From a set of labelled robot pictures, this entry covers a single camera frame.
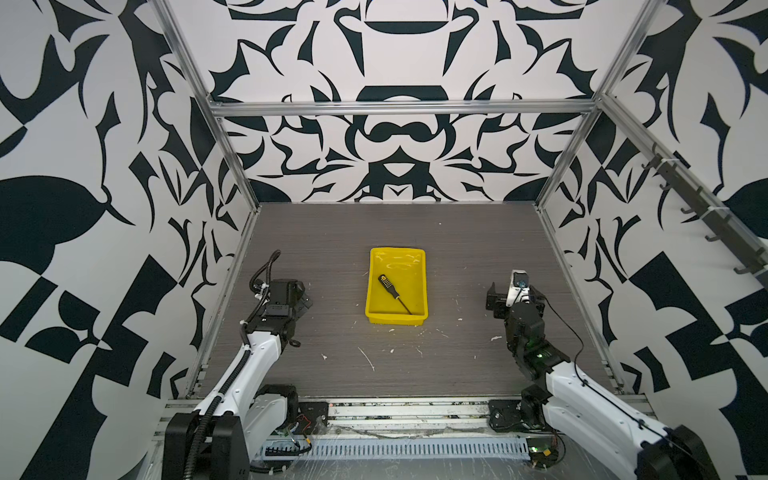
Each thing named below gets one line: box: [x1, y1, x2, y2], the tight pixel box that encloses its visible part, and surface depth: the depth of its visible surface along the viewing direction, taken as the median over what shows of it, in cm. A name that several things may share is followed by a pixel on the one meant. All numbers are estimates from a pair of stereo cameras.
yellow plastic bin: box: [365, 246, 428, 326], surface depth 96 cm
